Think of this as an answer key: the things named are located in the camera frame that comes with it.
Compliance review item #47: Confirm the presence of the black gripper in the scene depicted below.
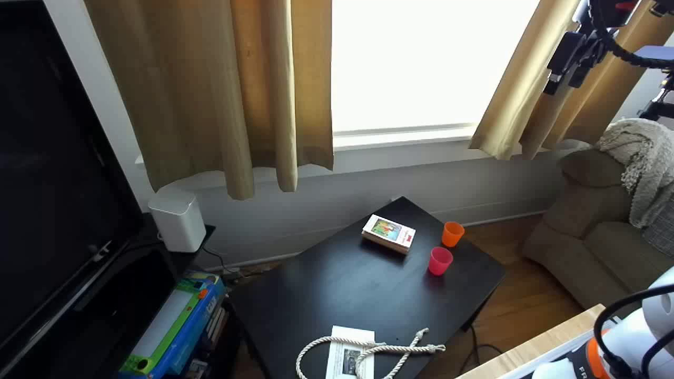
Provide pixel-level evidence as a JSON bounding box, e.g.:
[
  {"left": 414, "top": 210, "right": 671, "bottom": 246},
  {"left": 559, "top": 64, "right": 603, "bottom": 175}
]
[{"left": 543, "top": 0, "right": 637, "bottom": 95}]

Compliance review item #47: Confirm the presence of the light wooden board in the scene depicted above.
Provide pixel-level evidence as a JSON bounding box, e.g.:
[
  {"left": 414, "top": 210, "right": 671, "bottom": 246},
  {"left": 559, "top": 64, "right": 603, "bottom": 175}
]
[{"left": 457, "top": 303, "right": 604, "bottom": 379}]

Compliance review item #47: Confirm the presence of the white speaker box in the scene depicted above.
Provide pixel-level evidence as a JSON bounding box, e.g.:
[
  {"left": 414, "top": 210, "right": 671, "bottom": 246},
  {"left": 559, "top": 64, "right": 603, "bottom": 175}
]
[{"left": 148, "top": 188, "right": 207, "bottom": 254}]

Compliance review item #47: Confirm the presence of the white card box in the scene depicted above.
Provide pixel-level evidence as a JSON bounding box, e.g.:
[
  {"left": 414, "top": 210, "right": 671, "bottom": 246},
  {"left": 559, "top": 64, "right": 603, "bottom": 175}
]
[{"left": 363, "top": 215, "right": 415, "bottom": 256}]

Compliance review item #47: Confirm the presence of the olive green armchair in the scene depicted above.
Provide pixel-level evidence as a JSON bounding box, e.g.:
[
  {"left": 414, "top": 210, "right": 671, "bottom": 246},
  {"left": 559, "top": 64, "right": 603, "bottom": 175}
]
[{"left": 523, "top": 150, "right": 674, "bottom": 308}]

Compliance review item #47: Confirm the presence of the orange plastic cup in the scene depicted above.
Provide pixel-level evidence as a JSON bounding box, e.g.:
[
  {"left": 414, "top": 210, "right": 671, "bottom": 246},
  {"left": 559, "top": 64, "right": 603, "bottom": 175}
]
[{"left": 442, "top": 221, "right": 466, "bottom": 248}]

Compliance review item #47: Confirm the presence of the left tan curtain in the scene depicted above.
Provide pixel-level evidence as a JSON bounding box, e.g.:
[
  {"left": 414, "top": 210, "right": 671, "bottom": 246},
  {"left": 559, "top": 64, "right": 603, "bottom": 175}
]
[{"left": 84, "top": 0, "right": 333, "bottom": 201}]

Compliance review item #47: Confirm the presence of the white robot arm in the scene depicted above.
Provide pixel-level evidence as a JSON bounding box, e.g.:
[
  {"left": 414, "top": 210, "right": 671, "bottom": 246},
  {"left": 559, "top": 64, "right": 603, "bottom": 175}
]
[{"left": 528, "top": 0, "right": 674, "bottom": 379}]

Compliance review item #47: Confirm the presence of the beige knit blanket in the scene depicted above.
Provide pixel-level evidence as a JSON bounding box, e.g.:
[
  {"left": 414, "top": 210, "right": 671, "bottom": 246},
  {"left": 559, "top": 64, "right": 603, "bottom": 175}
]
[{"left": 596, "top": 119, "right": 674, "bottom": 229}]

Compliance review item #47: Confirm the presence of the black television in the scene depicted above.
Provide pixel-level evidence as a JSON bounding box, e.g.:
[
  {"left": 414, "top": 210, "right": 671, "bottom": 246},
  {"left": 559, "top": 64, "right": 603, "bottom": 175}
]
[{"left": 0, "top": 0, "right": 140, "bottom": 359}]

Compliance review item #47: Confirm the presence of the white rope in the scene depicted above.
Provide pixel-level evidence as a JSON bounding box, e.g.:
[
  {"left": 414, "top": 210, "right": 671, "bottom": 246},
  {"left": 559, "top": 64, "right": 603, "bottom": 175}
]
[{"left": 294, "top": 326, "right": 450, "bottom": 379}]

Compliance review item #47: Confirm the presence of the black tv stand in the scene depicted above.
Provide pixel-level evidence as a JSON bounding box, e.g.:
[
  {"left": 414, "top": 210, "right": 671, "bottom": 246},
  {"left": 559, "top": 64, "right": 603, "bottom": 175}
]
[{"left": 0, "top": 224, "right": 244, "bottom": 379}]

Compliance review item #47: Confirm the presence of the black coffee table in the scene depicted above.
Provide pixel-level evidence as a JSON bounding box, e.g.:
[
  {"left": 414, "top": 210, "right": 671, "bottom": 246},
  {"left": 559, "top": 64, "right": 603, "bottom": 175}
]
[{"left": 229, "top": 199, "right": 504, "bottom": 379}]

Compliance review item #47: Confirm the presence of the right tan curtain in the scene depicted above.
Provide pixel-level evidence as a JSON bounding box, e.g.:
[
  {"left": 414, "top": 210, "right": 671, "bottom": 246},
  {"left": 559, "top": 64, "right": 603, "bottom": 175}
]
[{"left": 471, "top": 0, "right": 674, "bottom": 161}]

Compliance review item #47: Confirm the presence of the green blue board game box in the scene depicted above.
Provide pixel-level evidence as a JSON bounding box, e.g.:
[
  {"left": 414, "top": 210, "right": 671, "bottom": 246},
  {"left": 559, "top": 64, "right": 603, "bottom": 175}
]
[{"left": 117, "top": 275, "right": 225, "bottom": 379}]

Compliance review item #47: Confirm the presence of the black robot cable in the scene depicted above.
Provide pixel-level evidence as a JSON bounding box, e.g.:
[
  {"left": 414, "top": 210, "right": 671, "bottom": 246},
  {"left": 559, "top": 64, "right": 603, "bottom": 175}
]
[{"left": 593, "top": 283, "right": 674, "bottom": 379}]

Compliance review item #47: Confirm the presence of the tan curtain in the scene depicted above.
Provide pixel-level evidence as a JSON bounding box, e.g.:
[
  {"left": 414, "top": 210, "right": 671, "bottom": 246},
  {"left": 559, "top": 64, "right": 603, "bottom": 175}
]
[
  {"left": 84, "top": 0, "right": 333, "bottom": 201},
  {"left": 471, "top": 0, "right": 674, "bottom": 161}
]

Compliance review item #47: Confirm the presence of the pink plastic cup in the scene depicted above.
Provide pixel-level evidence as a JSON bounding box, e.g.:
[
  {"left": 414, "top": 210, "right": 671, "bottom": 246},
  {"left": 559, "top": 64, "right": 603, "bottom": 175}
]
[{"left": 429, "top": 246, "right": 453, "bottom": 276}]

